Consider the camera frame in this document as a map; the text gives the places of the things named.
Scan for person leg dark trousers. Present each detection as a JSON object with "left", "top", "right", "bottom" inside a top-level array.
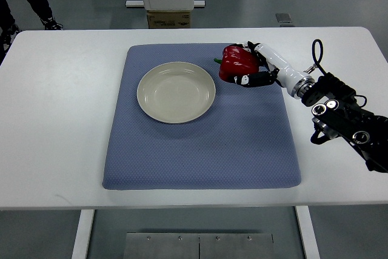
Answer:
[{"left": 1, "top": 0, "right": 63, "bottom": 52}]

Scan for metal base plate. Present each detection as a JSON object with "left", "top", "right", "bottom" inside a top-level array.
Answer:
[{"left": 124, "top": 233, "right": 275, "bottom": 258}]

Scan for left white table leg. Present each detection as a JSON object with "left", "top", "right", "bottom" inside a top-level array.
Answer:
[{"left": 71, "top": 209, "right": 95, "bottom": 259}]

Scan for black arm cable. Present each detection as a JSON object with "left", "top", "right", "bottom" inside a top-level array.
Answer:
[{"left": 311, "top": 39, "right": 329, "bottom": 75}]

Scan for right white table leg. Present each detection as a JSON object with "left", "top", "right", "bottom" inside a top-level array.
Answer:
[{"left": 295, "top": 206, "right": 321, "bottom": 259}]

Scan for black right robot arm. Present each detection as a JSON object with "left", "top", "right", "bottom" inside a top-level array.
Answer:
[{"left": 299, "top": 73, "right": 387, "bottom": 173}]

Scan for blue quilted mat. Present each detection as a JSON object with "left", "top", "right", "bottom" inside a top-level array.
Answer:
[{"left": 102, "top": 44, "right": 301, "bottom": 190}]

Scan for brown cardboard box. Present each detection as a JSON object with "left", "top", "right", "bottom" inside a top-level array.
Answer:
[{"left": 147, "top": 10, "right": 191, "bottom": 29}]

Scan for grey floor socket plate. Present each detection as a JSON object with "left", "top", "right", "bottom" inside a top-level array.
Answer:
[{"left": 275, "top": 13, "right": 293, "bottom": 24}]

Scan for red bell pepper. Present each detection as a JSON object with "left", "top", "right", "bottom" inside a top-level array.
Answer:
[{"left": 214, "top": 45, "right": 259, "bottom": 82}]

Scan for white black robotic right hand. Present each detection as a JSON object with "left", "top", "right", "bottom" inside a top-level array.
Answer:
[{"left": 232, "top": 42, "right": 314, "bottom": 99}]

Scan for cream round plate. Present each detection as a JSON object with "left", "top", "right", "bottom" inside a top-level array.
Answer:
[{"left": 136, "top": 61, "right": 216, "bottom": 124}]

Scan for white table leg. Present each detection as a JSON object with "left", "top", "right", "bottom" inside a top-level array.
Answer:
[
  {"left": 71, "top": 209, "right": 95, "bottom": 259},
  {"left": 295, "top": 206, "right": 321, "bottom": 259}
]

